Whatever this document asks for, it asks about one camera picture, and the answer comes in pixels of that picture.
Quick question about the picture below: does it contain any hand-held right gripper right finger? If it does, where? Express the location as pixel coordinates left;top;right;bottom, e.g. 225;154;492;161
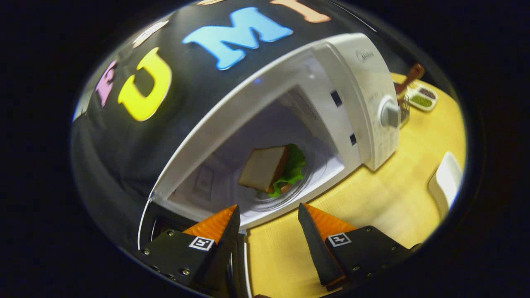
297;203;421;290

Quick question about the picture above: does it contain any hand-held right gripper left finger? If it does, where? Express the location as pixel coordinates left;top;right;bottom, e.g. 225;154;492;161
139;204;241;290

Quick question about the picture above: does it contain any sandwich with green lettuce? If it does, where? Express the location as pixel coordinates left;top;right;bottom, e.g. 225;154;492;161
238;143;307;198

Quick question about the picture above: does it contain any white divided bean dish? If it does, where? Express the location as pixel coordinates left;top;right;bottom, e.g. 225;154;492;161
408;83;438;112

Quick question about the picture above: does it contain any white microwave oven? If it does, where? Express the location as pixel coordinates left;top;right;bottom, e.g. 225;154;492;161
137;32;401;298

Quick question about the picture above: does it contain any white rectangular tray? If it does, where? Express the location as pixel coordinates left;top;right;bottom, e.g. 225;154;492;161
428;152;463;218

